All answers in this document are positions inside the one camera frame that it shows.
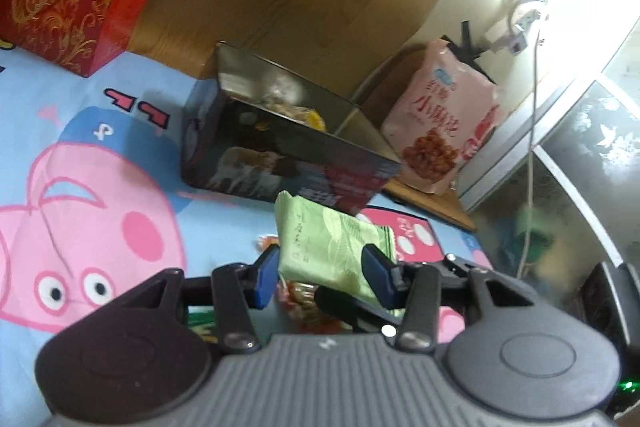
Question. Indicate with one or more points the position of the black tape piece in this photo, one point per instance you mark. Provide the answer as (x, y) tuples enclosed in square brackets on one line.
[(472, 52)]

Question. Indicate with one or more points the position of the green snack packet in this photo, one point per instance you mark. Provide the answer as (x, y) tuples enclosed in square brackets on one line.
[(325, 247)]

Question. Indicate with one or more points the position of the frosted glass window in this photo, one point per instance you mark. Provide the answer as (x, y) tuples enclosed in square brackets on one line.
[(575, 147)]

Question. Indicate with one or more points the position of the yellow snack packet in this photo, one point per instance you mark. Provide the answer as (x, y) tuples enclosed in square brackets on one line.
[(312, 118)]

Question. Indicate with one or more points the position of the white power strip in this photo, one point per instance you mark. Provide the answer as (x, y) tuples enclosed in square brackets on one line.
[(520, 42)]

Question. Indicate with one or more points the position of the black tin box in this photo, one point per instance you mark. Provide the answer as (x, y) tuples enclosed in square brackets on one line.
[(280, 157)]

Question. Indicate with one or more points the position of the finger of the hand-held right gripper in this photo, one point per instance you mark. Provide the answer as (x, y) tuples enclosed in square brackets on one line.
[(350, 309)]

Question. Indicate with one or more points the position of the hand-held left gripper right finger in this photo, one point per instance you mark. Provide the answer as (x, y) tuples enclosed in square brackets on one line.
[(377, 279)]

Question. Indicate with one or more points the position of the cartoon pig printed blanket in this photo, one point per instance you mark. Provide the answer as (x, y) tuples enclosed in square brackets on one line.
[(100, 167)]

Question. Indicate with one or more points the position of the pink snack bag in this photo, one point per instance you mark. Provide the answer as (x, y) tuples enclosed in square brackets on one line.
[(440, 117)]

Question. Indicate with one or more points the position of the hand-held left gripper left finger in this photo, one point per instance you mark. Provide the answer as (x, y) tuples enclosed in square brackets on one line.
[(265, 278)]

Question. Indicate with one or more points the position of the colourful candy packet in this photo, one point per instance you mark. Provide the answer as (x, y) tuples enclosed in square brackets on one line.
[(305, 307)]

